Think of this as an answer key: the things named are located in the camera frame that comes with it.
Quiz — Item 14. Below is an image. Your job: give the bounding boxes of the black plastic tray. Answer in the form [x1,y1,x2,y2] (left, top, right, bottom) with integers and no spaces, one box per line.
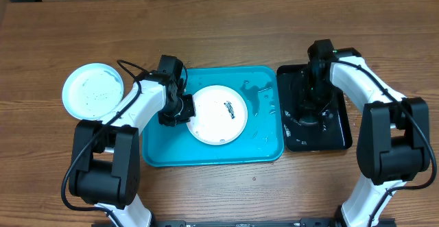
[276,64,353,152]

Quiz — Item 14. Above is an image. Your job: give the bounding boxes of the white plate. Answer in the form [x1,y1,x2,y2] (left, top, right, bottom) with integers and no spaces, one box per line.
[187,85,248,145]

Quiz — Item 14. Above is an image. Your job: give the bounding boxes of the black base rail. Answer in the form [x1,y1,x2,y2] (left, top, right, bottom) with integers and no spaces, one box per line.
[91,216,397,227]

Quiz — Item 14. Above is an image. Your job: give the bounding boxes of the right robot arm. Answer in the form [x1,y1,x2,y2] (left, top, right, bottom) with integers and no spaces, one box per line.
[298,39,438,226]

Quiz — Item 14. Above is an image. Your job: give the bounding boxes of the teal plastic tray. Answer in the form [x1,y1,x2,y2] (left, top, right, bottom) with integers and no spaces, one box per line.
[141,66,284,167]

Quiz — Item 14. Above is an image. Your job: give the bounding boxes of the light blue plate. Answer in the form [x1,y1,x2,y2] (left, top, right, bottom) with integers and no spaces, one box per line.
[62,63,124,120]

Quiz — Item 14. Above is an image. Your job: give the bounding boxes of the green scrubbing sponge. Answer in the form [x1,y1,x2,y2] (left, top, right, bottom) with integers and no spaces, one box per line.
[298,114,319,126]

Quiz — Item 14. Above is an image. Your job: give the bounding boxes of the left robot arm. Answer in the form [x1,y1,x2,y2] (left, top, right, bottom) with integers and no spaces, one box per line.
[60,55,195,226]

